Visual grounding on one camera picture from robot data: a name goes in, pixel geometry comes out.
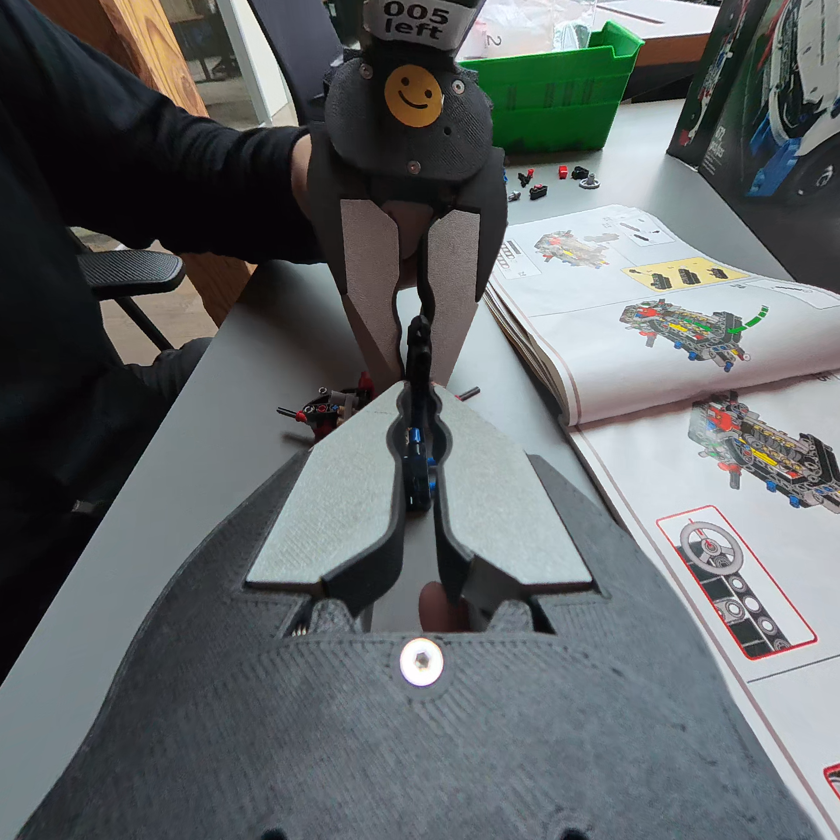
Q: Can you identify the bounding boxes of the person's right hand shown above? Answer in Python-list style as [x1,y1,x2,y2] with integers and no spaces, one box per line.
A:
[419,583,470,632]

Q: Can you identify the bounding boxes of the person's dark clothing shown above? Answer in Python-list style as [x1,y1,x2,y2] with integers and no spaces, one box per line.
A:
[0,230,217,683]

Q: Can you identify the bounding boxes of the scattered small lego pieces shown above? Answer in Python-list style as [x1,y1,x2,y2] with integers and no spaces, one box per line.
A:
[502,164,588,204]

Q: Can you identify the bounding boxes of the lego set box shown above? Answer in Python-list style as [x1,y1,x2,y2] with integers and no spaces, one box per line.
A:
[666,0,840,293]

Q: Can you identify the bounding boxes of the black lego beam assembly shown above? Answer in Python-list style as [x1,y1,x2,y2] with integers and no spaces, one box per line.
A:
[402,315,439,513]

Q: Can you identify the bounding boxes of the green plastic bin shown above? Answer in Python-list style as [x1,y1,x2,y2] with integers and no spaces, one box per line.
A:
[459,20,645,155]

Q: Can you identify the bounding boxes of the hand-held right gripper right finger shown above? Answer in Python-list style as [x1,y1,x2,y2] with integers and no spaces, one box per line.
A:
[430,385,597,627]

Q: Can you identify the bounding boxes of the black chair armrest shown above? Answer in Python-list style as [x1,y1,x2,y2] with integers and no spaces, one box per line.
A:
[75,249,188,352]

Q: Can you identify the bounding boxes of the person's left hand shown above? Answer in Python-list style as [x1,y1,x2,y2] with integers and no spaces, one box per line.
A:
[290,134,317,222]

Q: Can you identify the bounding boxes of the small red black lego assembly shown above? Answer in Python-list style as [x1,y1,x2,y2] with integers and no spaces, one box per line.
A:
[276,373,378,442]

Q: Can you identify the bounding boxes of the dark office chair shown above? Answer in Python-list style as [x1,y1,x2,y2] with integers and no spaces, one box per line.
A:
[248,0,345,126]

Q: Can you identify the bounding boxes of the person's left forearm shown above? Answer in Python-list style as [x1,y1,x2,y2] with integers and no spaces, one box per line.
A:
[0,0,311,266]

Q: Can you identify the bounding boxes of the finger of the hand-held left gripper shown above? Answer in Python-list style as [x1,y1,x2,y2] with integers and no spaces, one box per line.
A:
[340,199,404,398]
[416,209,480,388]

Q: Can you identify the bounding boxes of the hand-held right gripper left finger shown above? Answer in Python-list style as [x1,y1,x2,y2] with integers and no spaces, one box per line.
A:
[244,381,410,616]

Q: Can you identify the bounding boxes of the clear plastic bags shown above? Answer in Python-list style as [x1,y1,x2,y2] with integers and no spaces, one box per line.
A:
[459,0,598,63]

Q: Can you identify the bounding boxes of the lego instruction booklet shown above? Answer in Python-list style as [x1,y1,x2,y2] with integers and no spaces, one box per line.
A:
[482,205,840,840]

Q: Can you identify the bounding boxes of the neighbouring wooden-edged table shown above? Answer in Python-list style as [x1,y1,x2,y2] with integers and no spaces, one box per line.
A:
[594,0,719,70]

